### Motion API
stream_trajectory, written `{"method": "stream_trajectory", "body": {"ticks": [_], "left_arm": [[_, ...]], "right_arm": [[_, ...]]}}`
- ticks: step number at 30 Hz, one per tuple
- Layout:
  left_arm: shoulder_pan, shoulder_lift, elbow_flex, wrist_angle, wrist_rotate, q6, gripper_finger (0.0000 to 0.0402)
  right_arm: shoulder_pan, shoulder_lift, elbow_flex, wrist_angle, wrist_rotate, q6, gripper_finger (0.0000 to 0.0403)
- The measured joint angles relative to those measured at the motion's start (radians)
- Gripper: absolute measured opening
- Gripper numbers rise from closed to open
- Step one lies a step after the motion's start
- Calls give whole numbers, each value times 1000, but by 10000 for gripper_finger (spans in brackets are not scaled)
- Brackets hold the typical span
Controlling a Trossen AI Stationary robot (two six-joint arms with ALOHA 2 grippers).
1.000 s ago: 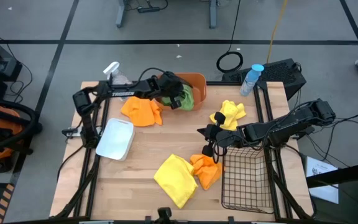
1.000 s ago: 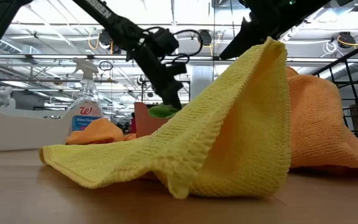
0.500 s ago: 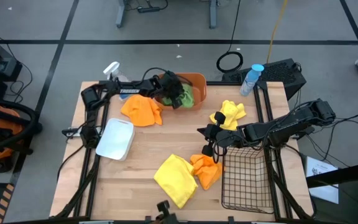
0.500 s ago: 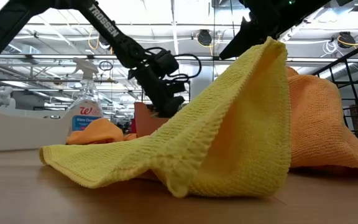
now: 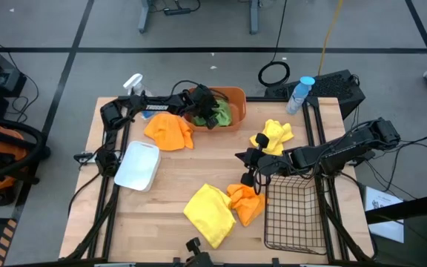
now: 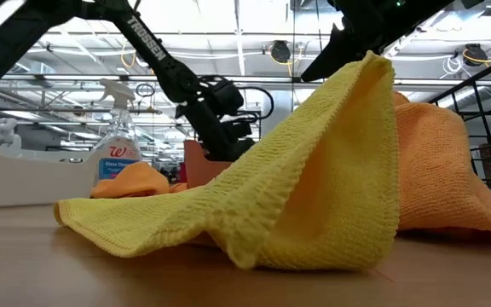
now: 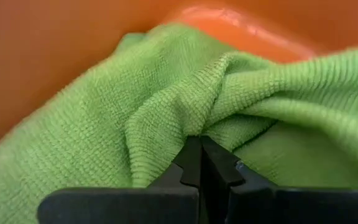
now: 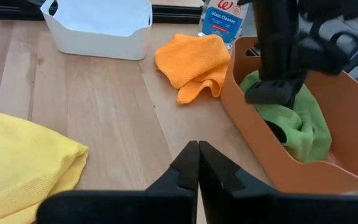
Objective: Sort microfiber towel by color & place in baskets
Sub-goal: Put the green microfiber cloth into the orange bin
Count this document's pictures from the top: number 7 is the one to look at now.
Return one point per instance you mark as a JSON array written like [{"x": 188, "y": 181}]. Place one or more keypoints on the green microfiber towel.
[{"x": 104, "y": 124}]

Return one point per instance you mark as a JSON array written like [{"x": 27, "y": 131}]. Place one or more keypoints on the orange plastic basket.
[{"x": 42, "y": 46}]

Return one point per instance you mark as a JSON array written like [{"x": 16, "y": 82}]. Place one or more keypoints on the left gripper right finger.
[{"x": 291, "y": 207}]

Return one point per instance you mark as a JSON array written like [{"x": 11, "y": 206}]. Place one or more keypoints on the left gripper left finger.
[{"x": 120, "y": 205}]

